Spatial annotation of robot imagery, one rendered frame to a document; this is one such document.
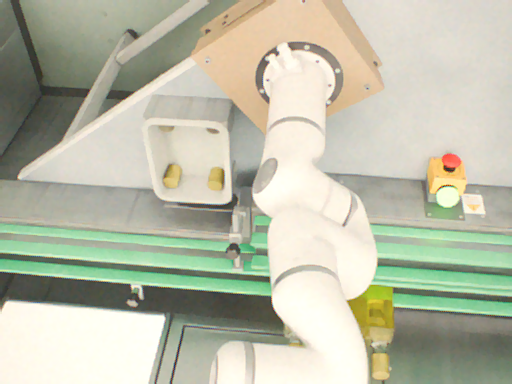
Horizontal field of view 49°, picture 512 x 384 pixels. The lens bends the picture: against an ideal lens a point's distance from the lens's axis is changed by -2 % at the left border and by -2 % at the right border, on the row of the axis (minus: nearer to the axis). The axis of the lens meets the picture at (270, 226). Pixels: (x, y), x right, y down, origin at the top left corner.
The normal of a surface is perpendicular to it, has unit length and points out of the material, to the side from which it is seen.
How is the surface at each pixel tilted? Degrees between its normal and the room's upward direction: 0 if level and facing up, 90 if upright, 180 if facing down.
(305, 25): 5
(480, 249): 90
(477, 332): 90
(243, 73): 5
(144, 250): 90
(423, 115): 0
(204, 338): 90
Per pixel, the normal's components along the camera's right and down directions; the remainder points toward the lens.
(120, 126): -0.10, 0.73
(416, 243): 0.00, -0.68
